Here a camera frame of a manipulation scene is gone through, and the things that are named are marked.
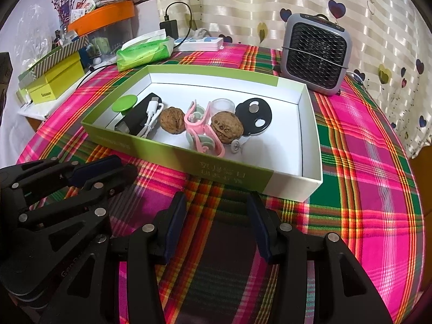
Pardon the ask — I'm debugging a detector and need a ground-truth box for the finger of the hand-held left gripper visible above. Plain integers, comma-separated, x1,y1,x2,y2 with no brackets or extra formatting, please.
0,155,124,210
17,165,139,233

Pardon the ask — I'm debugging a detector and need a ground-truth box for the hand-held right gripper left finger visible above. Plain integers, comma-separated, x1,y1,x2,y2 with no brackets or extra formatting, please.
37,192,188,324

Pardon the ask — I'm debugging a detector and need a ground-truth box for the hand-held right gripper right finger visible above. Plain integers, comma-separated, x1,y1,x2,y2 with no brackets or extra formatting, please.
248,192,394,324

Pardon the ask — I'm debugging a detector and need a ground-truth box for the black device with clear cap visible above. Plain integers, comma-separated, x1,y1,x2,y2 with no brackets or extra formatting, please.
115,92,159,133

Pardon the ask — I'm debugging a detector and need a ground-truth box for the green mushroom-shaped holder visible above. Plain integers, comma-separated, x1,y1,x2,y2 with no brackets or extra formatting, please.
112,94,137,113

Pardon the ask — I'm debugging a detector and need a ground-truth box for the white usb cable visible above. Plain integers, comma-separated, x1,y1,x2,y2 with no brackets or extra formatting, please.
136,97,165,138

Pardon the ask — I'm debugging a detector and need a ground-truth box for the brown walnut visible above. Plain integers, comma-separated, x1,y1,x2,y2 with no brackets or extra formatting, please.
210,111,244,146
160,107,185,135

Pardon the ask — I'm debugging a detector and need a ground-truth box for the pink clip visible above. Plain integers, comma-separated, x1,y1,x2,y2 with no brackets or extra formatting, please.
185,131,226,157
184,100,211,132

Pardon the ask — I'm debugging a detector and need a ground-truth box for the green and white cardboard box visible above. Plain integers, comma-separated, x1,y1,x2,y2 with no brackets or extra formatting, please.
81,64,324,203

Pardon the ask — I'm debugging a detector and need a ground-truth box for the black and white gadget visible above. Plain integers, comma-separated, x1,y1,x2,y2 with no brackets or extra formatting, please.
234,97,272,139

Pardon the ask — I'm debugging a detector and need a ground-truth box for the yellow cardboard box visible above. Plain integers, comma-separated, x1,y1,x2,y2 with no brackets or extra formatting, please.
25,54,85,105

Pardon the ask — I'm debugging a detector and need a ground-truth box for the pink green plaid tablecloth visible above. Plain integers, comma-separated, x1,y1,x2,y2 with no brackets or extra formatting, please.
17,42,424,324

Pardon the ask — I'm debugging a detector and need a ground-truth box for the green white striped box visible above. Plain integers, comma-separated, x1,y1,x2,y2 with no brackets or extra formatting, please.
18,36,89,88

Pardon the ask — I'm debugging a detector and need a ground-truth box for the green tissue pack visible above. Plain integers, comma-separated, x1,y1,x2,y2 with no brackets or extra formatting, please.
116,30,175,72

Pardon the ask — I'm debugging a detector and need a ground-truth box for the clear bin with orange lid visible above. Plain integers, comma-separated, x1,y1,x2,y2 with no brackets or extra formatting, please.
67,0,136,65

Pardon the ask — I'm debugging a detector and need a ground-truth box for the pile of colourful printed packets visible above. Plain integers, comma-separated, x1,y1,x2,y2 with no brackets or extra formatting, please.
69,0,97,24

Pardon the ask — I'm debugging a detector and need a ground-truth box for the white power strip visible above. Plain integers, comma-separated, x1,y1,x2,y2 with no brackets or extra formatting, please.
172,27,225,52

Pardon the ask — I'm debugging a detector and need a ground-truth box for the brown wooden cabinet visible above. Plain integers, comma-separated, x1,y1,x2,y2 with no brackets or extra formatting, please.
407,145,426,277

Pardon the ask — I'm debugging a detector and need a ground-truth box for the grey desk heater fan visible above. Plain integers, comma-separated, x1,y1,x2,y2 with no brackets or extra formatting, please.
279,13,353,96

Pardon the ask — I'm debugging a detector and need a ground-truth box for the thin black cable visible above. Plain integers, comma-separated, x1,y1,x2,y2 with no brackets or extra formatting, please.
72,61,117,92

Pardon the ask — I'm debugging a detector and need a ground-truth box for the black charger with cable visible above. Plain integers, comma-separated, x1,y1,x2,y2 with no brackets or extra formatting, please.
159,2,194,39

